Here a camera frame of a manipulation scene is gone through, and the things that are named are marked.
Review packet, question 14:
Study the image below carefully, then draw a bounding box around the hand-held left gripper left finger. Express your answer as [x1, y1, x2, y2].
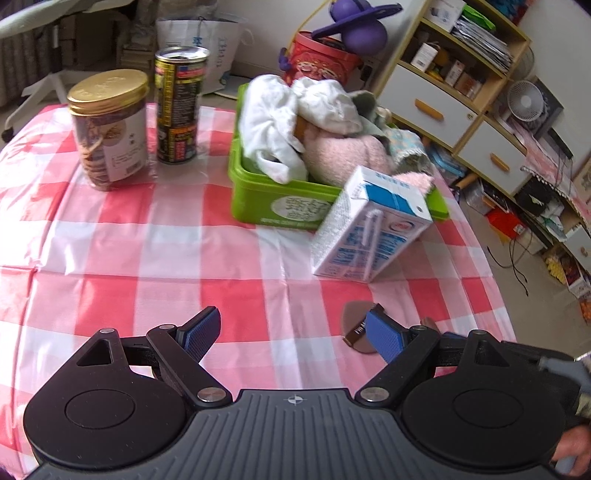
[75, 306, 233, 408]

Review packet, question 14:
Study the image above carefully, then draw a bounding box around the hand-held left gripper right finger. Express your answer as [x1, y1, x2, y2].
[355, 307, 507, 408]

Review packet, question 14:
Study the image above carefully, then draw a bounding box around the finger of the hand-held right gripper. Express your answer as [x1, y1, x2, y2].
[500, 340, 544, 366]

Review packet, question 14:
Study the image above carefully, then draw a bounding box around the brown round pad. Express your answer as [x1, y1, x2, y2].
[341, 300, 385, 354]

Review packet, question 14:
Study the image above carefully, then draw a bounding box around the green plastic bin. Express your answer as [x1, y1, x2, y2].
[228, 83, 451, 232]

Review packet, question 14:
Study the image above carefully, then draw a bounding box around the pink fluffy towel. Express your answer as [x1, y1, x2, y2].
[301, 126, 435, 195]

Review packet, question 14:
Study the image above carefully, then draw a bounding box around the grey towel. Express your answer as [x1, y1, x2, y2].
[347, 90, 394, 140]

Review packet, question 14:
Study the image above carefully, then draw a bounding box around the person's right hand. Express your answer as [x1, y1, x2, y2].
[551, 424, 591, 477]

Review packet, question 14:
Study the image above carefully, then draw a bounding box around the pink checkered tablecloth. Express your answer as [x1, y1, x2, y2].
[0, 102, 518, 480]

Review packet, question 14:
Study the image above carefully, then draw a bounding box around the blue and white milk carton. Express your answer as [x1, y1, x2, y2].
[310, 165, 435, 284]

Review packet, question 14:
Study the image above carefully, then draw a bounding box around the clear jar with gold lid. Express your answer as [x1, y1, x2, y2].
[66, 69, 151, 193]

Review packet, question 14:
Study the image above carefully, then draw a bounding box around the white cloth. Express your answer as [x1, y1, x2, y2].
[242, 75, 306, 184]

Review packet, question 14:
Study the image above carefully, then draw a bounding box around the dark tin can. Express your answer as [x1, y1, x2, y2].
[154, 45, 211, 165]

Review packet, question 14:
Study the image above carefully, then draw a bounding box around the wooden shelf cabinet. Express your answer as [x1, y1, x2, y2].
[369, 0, 533, 197]

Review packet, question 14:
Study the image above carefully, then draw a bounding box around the white desk fan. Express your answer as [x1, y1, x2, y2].
[506, 80, 540, 124]

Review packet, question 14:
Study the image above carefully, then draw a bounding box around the red patterned bucket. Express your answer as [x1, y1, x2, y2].
[280, 30, 365, 88]

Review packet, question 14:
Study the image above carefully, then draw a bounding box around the white paper bag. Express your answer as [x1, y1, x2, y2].
[156, 17, 253, 96]

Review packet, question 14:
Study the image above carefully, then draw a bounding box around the grey office chair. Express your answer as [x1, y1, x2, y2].
[0, 0, 139, 141]

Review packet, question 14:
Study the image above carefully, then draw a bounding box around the purple ball toy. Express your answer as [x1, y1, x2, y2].
[311, 0, 403, 55]

